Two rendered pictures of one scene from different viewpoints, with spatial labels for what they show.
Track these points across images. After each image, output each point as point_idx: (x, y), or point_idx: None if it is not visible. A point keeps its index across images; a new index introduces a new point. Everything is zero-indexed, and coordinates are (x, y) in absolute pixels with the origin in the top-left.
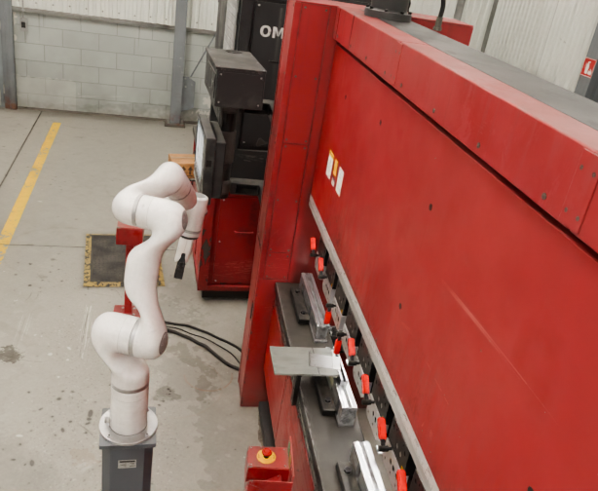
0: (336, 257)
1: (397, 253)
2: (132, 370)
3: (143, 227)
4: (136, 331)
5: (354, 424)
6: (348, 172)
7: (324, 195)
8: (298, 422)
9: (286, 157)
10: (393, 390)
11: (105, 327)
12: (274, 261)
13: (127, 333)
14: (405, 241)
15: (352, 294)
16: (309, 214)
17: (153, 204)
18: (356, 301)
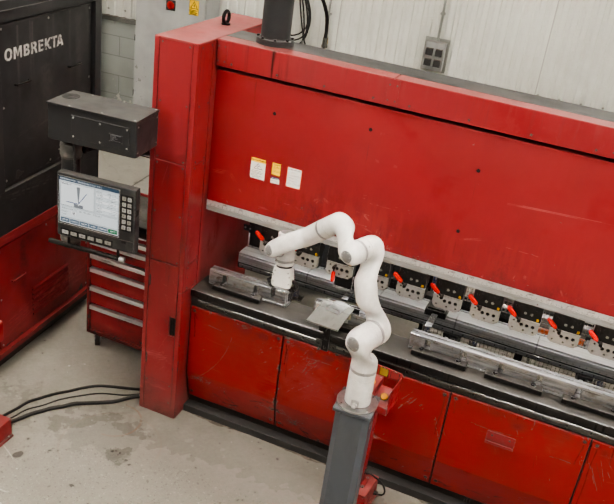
0: None
1: (440, 204)
2: (374, 357)
3: (367, 260)
4: (382, 327)
5: None
6: (313, 169)
7: (255, 194)
8: (341, 357)
9: (195, 177)
10: (468, 276)
11: (369, 336)
12: (189, 271)
13: (379, 332)
14: (449, 194)
15: None
16: (206, 217)
17: (371, 242)
18: None
